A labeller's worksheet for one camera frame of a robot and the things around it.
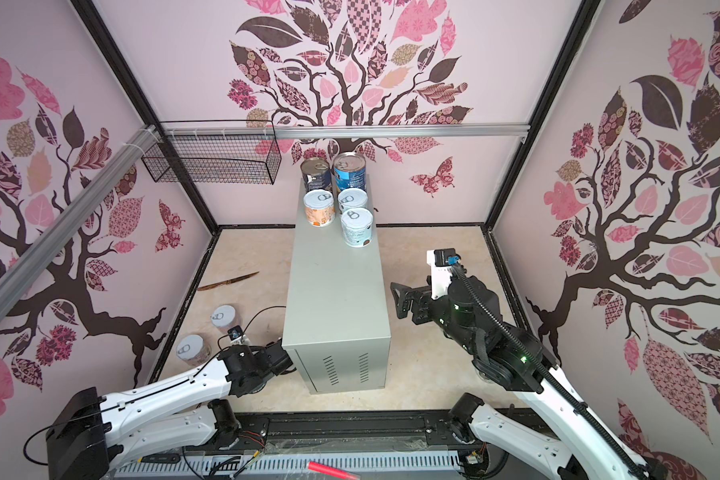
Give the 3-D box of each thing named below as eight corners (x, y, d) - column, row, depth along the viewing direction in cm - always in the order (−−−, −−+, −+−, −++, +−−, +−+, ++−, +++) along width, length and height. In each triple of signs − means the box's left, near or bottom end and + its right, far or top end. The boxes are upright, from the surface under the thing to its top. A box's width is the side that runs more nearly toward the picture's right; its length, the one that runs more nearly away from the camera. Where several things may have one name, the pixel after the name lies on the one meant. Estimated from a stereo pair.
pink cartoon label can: (181, 366, 87) (171, 359, 82) (191, 342, 91) (182, 334, 87) (207, 366, 87) (198, 359, 82) (215, 342, 91) (207, 334, 87)
